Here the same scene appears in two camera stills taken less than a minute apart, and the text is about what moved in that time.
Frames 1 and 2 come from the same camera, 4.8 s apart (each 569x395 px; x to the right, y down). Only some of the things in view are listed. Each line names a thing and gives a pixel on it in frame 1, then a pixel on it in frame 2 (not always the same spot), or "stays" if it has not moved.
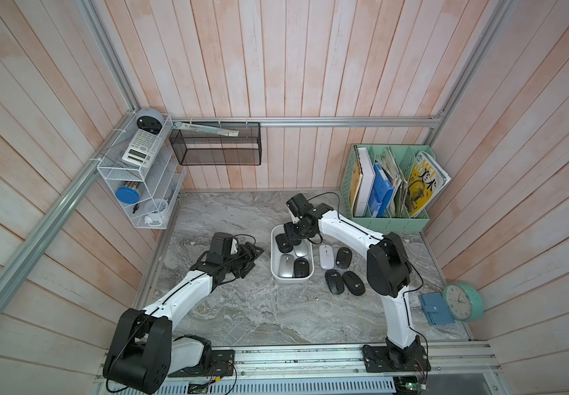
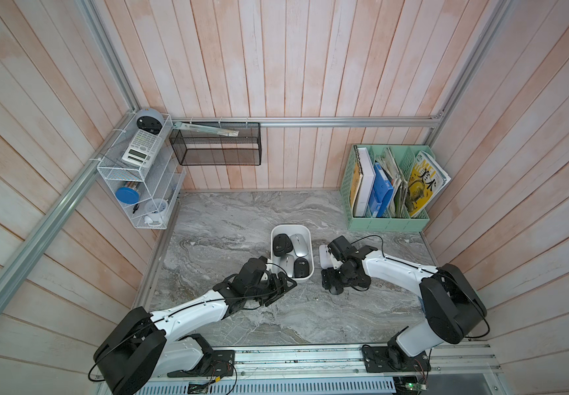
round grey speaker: [150, 119] stays
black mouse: [301, 267] stays
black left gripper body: [240, 262] → [270, 290]
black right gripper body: [294, 231] → [337, 276]
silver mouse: [302, 249] stays
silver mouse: [286, 265] stays
